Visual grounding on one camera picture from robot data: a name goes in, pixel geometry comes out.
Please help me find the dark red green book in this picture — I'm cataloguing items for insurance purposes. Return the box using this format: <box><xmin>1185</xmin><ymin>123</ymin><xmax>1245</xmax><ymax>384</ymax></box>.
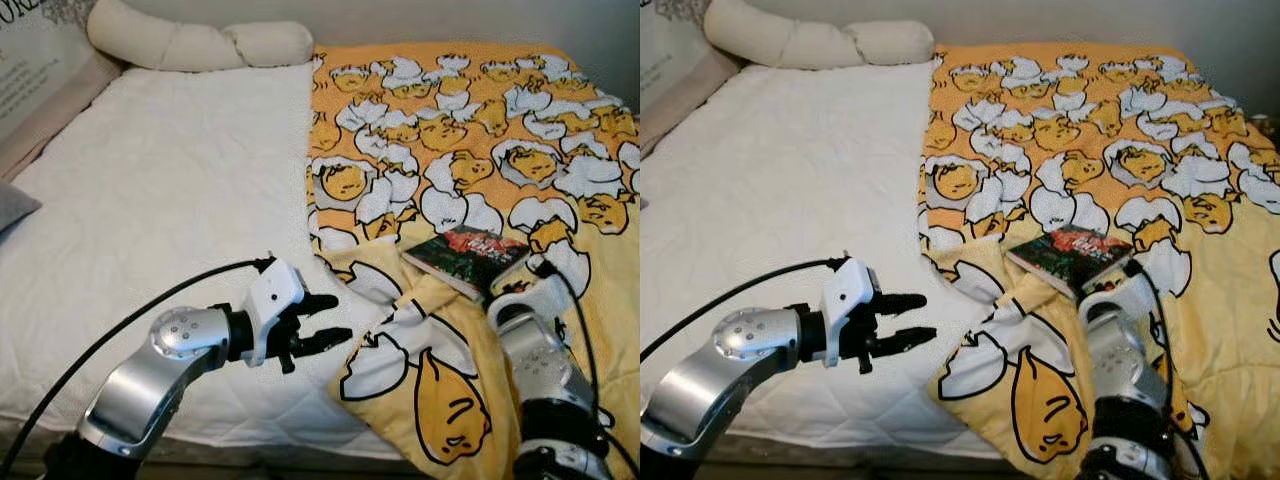
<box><xmin>1005</xmin><ymin>225</ymin><xmax>1137</xmax><ymax>299</ymax></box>
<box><xmin>400</xmin><ymin>227</ymin><xmax>531</xmax><ymax>303</ymax></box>

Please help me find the orange egg print blanket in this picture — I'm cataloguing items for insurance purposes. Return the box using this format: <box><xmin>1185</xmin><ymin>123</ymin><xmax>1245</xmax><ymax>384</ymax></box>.
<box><xmin>925</xmin><ymin>42</ymin><xmax>1280</xmax><ymax>480</ymax></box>
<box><xmin>305</xmin><ymin>42</ymin><xmax>641</xmax><ymax>480</ymax></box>

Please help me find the grey pillow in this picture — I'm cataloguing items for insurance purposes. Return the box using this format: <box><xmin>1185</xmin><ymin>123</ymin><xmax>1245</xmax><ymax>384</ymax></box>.
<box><xmin>0</xmin><ymin>182</ymin><xmax>43</xmax><ymax>237</ymax></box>

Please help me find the white quilted mattress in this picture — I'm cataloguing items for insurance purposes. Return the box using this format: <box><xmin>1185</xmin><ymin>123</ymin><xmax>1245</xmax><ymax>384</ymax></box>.
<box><xmin>640</xmin><ymin>62</ymin><xmax>1006</xmax><ymax>463</ymax></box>
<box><xmin>0</xmin><ymin>62</ymin><xmax>406</xmax><ymax>463</ymax></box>

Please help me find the beige bolster pillow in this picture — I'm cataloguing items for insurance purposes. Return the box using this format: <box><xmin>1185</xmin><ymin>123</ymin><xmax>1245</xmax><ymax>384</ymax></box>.
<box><xmin>703</xmin><ymin>0</ymin><xmax>936</xmax><ymax>71</ymax></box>
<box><xmin>87</xmin><ymin>0</ymin><xmax>316</xmax><ymax>73</ymax></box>

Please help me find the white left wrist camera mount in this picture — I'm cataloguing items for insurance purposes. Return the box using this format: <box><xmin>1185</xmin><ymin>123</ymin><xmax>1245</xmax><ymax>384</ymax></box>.
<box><xmin>820</xmin><ymin>258</ymin><xmax>881</xmax><ymax>365</ymax></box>
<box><xmin>243</xmin><ymin>258</ymin><xmax>306</xmax><ymax>367</ymax></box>

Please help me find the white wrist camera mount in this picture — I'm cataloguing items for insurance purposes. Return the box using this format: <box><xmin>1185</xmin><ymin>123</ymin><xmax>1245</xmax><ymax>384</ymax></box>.
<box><xmin>488</xmin><ymin>272</ymin><xmax>576</xmax><ymax>323</ymax></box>
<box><xmin>1080</xmin><ymin>272</ymin><xmax>1161</xmax><ymax>323</ymax></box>
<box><xmin>820</xmin><ymin>258</ymin><xmax>881</xmax><ymax>365</ymax></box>
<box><xmin>243</xmin><ymin>258</ymin><xmax>306</xmax><ymax>367</ymax></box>

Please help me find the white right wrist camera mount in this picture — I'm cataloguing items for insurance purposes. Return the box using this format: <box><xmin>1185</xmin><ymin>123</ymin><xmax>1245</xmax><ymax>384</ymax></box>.
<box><xmin>1080</xmin><ymin>272</ymin><xmax>1161</xmax><ymax>323</ymax></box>
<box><xmin>488</xmin><ymin>272</ymin><xmax>576</xmax><ymax>323</ymax></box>

